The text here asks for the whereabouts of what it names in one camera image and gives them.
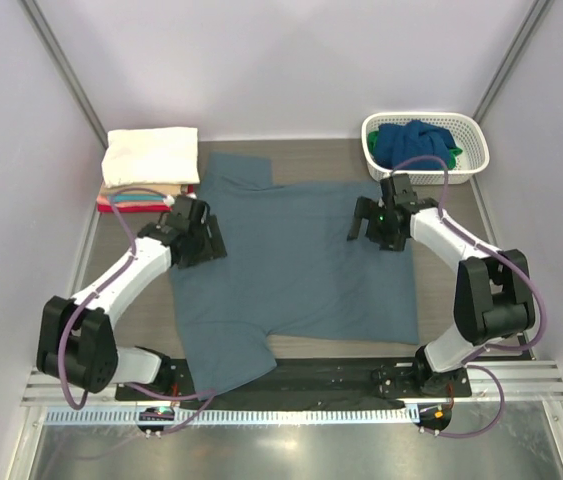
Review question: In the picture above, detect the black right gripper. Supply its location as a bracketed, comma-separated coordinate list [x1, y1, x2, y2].
[348, 195, 407, 252]

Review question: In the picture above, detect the grey-blue t-shirt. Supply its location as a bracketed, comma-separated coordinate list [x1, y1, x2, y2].
[170, 152, 419, 393]

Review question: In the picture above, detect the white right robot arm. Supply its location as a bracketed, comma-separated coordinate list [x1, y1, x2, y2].
[347, 173, 536, 396]

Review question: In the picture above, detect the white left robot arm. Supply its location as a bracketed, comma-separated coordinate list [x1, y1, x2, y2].
[36, 195, 227, 400]

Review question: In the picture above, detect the dark blue crumpled t-shirt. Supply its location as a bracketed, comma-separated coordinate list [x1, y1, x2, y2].
[371, 120, 457, 171]

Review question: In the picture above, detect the beige folded t-shirt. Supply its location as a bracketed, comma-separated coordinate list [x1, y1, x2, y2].
[99, 184, 188, 197]

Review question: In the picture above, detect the white folded t-shirt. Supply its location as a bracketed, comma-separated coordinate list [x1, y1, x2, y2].
[101, 127, 200, 188]

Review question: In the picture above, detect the teal folded t-shirt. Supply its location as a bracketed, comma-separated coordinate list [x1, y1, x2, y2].
[97, 193, 164, 204]

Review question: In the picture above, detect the white perforated plastic basket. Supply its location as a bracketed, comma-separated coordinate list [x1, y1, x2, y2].
[361, 112, 490, 185]

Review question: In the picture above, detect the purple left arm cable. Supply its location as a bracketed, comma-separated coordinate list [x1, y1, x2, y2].
[58, 187, 220, 436]

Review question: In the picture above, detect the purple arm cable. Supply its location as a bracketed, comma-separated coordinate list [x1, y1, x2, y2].
[58, 187, 220, 436]
[390, 155, 547, 441]

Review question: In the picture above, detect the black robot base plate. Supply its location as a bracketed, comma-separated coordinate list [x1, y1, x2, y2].
[113, 355, 472, 412]

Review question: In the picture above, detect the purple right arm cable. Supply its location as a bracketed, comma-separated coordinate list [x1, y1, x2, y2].
[390, 155, 547, 441]

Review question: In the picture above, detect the white slotted cable duct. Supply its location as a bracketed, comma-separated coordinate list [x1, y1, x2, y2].
[44, 405, 419, 428]

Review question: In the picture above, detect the aluminium frame rail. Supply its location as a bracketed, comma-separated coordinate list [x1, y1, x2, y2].
[21, 357, 563, 407]

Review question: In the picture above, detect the right aluminium corner post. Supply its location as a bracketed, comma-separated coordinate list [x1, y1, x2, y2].
[472, 0, 554, 123]

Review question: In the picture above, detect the aluminium corner post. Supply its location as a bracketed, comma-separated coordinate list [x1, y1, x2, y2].
[472, 0, 554, 123]
[17, 0, 108, 147]

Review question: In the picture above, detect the left aluminium corner post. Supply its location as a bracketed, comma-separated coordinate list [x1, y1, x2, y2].
[17, 0, 108, 147]

